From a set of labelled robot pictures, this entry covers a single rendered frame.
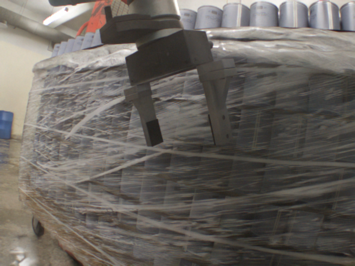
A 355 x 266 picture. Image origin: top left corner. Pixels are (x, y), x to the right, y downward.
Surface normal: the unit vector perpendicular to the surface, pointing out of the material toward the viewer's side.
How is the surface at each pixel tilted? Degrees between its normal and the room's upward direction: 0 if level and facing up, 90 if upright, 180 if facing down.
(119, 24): 92
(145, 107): 83
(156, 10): 101
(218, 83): 113
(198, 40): 83
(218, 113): 83
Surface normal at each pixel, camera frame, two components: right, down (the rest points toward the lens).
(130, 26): 0.42, 0.04
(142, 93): 0.72, -0.07
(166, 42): -0.65, 0.26
